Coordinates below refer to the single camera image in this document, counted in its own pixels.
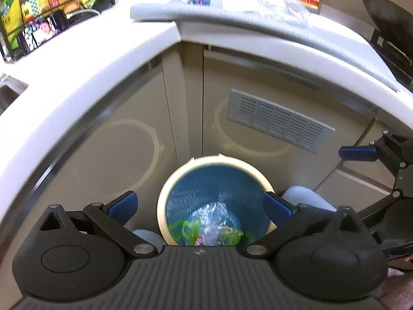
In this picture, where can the black stove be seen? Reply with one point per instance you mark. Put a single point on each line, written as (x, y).
(393, 55)

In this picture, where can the beige cabinet door with vent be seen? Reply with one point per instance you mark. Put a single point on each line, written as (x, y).
(219, 80)

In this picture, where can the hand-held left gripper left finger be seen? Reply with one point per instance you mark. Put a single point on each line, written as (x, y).
(124, 207)

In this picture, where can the clear plastic bag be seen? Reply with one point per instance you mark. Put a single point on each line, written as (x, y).
(274, 3)

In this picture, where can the beige corner filler panel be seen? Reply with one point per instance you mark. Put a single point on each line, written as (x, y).
(187, 103)

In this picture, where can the blue bin liner bag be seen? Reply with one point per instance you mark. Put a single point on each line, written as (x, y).
(232, 184)

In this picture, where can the red white wrapper scrap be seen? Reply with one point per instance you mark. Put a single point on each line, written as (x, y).
(200, 241)

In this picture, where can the green yellow snack wrapper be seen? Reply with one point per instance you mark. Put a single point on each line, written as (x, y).
(233, 235)

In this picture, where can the black wok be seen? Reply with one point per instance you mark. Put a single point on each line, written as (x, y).
(390, 13)

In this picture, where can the green yellow squeeze bottle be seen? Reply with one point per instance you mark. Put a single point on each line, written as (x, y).
(9, 9)

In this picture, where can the plain beige cabinet door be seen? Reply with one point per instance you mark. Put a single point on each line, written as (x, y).
(113, 142)

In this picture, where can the black smartphone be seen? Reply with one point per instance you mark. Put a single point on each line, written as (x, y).
(43, 30)

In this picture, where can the steel sink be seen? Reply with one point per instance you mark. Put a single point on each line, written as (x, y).
(9, 93)

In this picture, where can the cream round trash bin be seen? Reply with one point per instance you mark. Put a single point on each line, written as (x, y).
(162, 203)

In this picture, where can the metal vent grille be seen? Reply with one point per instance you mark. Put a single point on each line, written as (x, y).
(234, 106)

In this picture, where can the grey counter mat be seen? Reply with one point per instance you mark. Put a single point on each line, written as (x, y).
(258, 22)

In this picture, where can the pale blue grey slipper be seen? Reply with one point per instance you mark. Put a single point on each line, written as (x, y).
(306, 198)

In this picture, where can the green plastic wrapper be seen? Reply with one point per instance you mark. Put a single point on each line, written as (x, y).
(187, 231)

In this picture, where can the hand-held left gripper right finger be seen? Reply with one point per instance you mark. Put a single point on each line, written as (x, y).
(276, 208)

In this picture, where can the beige drawer front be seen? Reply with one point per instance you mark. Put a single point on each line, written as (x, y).
(348, 184)
(371, 135)

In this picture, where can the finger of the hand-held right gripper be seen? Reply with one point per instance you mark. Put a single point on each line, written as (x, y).
(358, 153)
(380, 206)

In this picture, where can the crumpled clear plastic wrapper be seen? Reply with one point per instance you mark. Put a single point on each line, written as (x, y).
(211, 219)

